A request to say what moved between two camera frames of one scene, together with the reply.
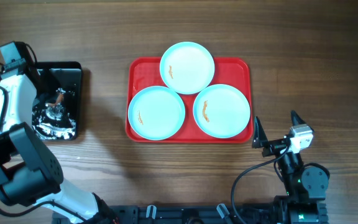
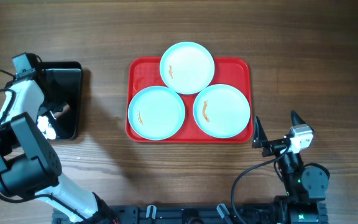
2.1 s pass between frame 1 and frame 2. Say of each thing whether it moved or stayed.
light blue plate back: stayed
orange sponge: moved
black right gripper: stayed
